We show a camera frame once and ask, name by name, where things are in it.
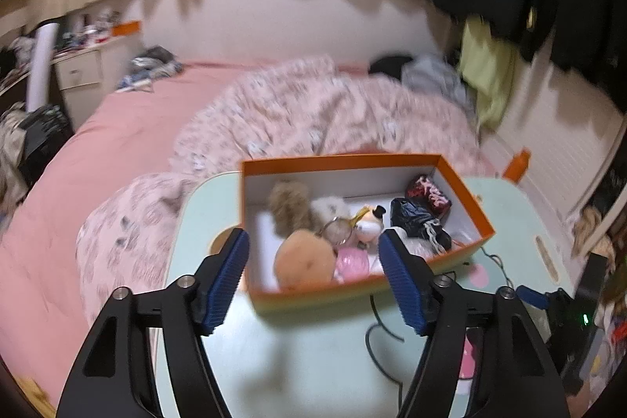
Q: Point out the black lace cloth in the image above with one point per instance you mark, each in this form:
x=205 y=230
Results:
x=416 y=219

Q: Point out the black clothes heap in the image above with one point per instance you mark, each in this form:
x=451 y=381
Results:
x=389 y=65

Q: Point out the orange cardboard box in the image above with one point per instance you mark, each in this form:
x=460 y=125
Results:
x=318 y=293

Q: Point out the pink floral blanket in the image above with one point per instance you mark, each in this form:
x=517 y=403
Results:
x=294 y=114

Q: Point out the brown fluffy plush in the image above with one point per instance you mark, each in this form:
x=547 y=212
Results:
x=291 y=207

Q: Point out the cream cartoon toy figure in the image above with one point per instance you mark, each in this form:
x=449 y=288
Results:
x=370 y=222

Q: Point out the white nightstand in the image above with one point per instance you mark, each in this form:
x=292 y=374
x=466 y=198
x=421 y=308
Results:
x=81 y=75

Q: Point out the yellow-green hanging garment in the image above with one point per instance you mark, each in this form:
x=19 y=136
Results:
x=482 y=65

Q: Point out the tall white paper tube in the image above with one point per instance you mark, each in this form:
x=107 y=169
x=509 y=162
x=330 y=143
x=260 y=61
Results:
x=39 y=65

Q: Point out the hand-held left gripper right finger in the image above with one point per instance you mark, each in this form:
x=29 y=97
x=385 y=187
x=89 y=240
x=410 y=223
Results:
x=401 y=281

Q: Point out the pink bed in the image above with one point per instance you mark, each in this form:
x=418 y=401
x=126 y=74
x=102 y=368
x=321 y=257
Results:
x=98 y=144

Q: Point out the pale crumpled clothes pile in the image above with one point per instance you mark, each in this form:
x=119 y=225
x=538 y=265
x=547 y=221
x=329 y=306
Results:
x=10 y=153

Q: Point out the orange bottle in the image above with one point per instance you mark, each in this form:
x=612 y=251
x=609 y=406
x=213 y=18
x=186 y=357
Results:
x=519 y=166

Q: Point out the beige crumpled cloth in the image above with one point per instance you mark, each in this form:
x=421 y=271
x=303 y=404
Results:
x=592 y=222

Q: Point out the cluster of small bottles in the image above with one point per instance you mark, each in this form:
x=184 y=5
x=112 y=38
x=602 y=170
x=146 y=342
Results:
x=85 y=28

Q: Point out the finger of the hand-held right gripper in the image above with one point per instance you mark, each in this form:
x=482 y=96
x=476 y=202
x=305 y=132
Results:
x=531 y=295

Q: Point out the round tan plush toy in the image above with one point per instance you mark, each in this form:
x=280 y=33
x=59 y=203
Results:
x=303 y=259

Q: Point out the orange flat box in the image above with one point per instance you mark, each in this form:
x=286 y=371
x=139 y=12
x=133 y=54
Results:
x=126 y=27

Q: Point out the white fluffy plush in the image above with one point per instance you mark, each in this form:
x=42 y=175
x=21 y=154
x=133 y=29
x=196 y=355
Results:
x=330 y=207

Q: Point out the blue grey clothes pile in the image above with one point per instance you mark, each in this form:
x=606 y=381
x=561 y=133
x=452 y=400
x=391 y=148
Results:
x=149 y=65

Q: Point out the black bag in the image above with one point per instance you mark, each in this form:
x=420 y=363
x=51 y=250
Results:
x=41 y=134

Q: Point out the pink translucent pouch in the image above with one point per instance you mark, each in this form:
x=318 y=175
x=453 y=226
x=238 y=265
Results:
x=351 y=264

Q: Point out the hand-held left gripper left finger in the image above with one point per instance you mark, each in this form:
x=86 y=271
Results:
x=228 y=281

